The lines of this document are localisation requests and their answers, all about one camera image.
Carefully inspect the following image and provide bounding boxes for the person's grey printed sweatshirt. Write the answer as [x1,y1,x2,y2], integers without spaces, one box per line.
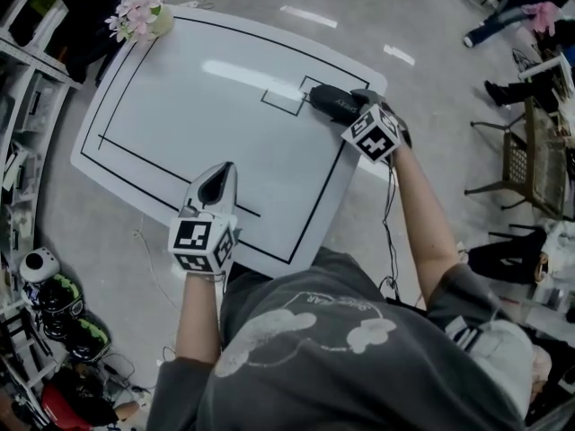
[150,246,536,431]

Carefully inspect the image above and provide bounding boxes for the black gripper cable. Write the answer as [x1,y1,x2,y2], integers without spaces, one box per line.
[379,158,403,303]

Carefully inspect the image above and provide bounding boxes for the white table with black lines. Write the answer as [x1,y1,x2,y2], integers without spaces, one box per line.
[70,4,388,280]

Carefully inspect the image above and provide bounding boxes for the white metal shelf rack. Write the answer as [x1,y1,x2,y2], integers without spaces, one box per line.
[0,0,83,318]

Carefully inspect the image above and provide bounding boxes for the black jacket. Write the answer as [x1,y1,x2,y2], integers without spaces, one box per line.
[57,0,137,85]

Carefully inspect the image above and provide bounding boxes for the pink cloth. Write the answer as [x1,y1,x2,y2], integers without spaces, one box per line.
[524,0,559,34]

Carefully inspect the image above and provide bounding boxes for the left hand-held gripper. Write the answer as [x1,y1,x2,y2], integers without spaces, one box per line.
[167,162,240,277]

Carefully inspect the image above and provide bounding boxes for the white striped bag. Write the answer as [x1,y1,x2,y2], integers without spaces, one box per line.
[443,317,536,418]

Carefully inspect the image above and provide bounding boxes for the person's left forearm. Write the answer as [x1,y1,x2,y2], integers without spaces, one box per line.
[173,270,226,364]

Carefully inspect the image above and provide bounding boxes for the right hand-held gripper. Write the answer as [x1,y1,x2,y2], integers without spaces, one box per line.
[341,88,412,165]

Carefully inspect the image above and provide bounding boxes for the white cable on floor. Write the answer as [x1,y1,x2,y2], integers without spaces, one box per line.
[132,213,181,312]

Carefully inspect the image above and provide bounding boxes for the white helmet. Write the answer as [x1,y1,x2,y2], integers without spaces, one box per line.
[19,246,61,284]

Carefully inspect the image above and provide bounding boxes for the pink flowers in pale vase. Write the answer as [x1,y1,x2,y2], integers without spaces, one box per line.
[104,0,175,47]

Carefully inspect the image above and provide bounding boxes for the red helmet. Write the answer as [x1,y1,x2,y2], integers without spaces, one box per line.
[40,383,93,431]

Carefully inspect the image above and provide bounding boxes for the person's right forearm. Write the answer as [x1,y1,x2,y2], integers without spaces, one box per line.
[389,145,464,305]

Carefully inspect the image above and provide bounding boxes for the black pouch item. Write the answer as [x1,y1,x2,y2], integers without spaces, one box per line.
[308,84,362,124]

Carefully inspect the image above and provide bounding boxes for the black helmet with green stripe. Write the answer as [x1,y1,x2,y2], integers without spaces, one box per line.
[66,315,112,362]
[39,273,85,319]

